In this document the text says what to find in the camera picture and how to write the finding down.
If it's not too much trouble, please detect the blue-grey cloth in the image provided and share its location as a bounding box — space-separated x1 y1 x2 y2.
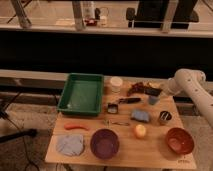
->
56 134 84 156

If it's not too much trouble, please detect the metal can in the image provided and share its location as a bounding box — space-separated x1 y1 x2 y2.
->
158 111 172 125

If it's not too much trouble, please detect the green plastic tray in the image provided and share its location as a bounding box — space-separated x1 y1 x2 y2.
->
57 73 104 117

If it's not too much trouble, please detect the black handled tool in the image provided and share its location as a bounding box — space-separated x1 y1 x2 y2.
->
118 97 141 104

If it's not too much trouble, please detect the white plastic cup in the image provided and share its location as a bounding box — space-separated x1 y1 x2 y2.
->
110 76 123 93

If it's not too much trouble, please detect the yellow lemon toy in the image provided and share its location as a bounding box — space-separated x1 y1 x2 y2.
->
134 124 146 139

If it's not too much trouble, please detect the blue sponge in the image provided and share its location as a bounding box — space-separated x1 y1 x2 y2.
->
131 109 150 123

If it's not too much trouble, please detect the small blue cup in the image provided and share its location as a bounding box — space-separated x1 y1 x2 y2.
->
148 95 159 105

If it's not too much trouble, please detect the orange carrot toy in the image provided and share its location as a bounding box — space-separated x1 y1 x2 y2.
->
64 124 89 131

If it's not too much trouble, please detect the purple bowl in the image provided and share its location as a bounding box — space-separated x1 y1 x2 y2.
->
90 129 120 160

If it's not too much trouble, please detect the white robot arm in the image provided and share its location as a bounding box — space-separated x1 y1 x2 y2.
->
144 68 213 129

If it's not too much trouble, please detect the brown toy object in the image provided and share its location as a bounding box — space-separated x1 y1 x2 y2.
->
127 82 145 96

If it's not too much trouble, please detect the red-orange bowl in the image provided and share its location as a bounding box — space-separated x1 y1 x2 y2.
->
165 127 195 155

